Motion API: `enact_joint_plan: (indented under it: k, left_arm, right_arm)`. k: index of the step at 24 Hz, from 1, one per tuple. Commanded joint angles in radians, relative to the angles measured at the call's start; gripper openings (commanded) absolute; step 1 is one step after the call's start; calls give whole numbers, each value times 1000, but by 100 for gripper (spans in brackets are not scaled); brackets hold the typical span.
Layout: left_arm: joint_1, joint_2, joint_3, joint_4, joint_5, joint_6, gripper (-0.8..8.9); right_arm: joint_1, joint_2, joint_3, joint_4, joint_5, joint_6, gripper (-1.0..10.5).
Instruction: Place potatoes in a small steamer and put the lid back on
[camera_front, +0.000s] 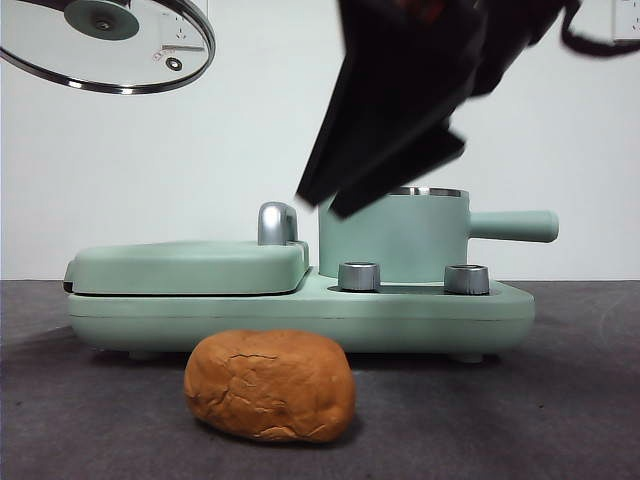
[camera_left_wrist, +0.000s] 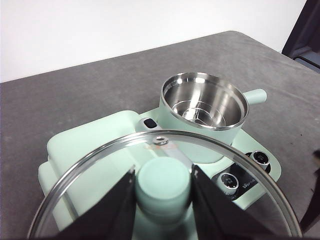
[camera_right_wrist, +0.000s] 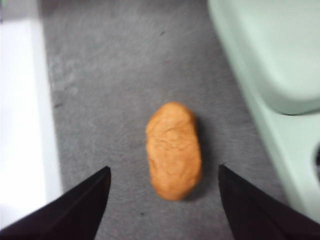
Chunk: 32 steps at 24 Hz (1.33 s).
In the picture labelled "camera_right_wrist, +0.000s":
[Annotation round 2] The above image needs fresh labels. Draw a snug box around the brown potato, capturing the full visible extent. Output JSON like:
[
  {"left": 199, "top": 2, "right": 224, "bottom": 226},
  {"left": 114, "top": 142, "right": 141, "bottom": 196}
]
[{"left": 145, "top": 101, "right": 203, "bottom": 202}]

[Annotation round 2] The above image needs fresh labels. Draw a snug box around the mint green breakfast machine base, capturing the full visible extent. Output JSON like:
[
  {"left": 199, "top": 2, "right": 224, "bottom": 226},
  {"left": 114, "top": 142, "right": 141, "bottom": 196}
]
[{"left": 234, "top": 74, "right": 320, "bottom": 225}]

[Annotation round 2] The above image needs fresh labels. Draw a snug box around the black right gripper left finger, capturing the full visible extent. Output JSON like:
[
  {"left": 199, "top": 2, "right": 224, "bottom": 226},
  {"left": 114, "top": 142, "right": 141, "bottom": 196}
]
[{"left": 0, "top": 166, "right": 112, "bottom": 240}]

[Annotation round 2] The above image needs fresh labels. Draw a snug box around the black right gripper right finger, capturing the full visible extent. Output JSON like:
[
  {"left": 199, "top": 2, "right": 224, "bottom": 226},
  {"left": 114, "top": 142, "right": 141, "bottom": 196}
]
[{"left": 218, "top": 164, "right": 320, "bottom": 240}]

